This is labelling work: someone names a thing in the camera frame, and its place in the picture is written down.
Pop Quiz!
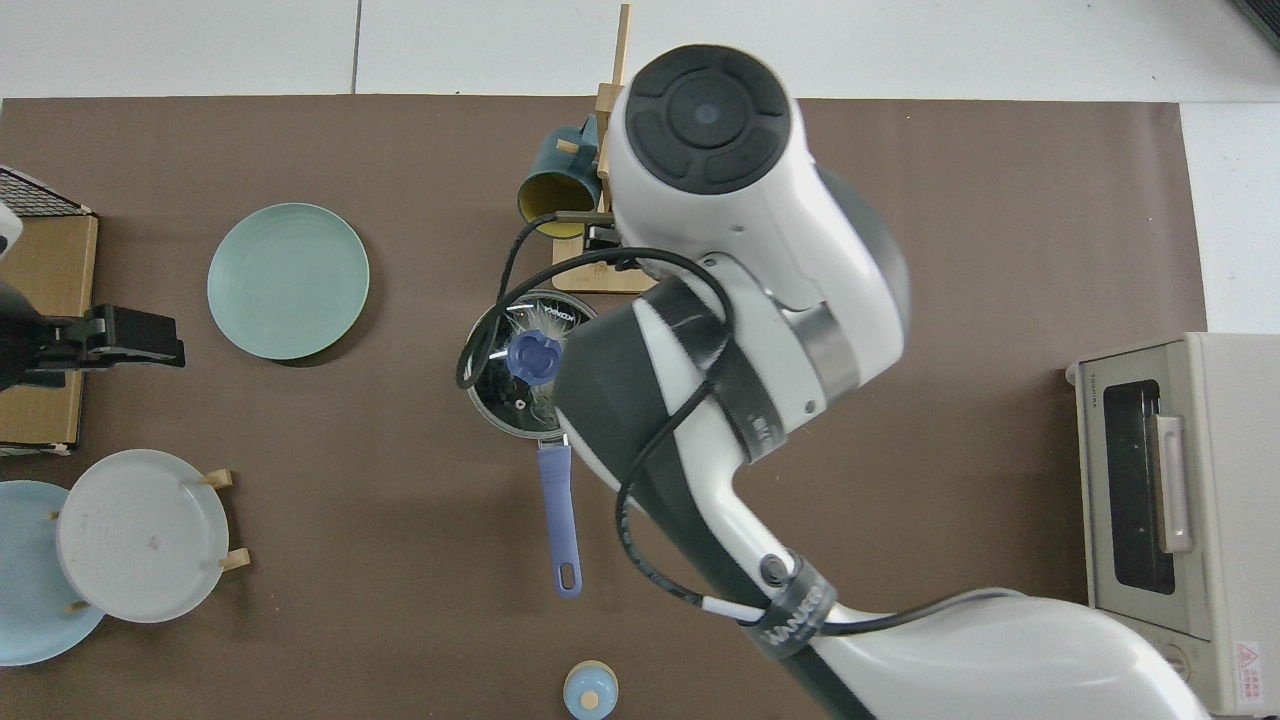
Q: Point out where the white vermicelli bundle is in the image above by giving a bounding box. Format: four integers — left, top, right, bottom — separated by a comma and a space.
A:
500, 305, 576, 431

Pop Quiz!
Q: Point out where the black pot with blue handle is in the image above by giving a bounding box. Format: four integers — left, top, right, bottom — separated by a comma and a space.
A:
463, 290, 601, 601

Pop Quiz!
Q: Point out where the dark teal cup yellow inside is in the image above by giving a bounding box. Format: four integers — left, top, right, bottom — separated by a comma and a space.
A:
516, 113, 613, 241

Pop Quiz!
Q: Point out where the brown table cloth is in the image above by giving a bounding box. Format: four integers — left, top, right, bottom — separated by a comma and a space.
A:
0, 95, 1208, 720

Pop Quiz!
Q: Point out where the green plate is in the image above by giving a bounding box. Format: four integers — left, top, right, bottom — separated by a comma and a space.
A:
207, 203, 371, 361

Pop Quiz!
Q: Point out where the dark grey equipment edge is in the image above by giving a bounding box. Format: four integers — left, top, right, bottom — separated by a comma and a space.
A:
1228, 0, 1280, 53

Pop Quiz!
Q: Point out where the wooden plate rack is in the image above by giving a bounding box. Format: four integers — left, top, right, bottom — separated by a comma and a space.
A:
50, 468, 251, 613

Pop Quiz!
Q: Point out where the white plate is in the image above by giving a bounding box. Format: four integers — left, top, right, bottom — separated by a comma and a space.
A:
55, 449, 231, 625

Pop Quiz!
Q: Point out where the light blue plate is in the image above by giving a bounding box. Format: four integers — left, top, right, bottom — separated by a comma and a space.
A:
0, 480, 106, 668

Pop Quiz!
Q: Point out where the wooden cup stand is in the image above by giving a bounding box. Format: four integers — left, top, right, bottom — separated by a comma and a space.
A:
552, 3, 661, 295

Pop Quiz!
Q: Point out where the glass lid with blue knob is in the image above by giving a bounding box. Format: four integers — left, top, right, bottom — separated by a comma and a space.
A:
465, 292, 601, 439

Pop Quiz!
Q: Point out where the pale toaster oven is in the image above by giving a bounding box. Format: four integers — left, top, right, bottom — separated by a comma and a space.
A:
1065, 332, 1280, 716

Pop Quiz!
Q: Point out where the small blue round thing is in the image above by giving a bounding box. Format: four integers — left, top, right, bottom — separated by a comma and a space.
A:
563, 660, 619, 720

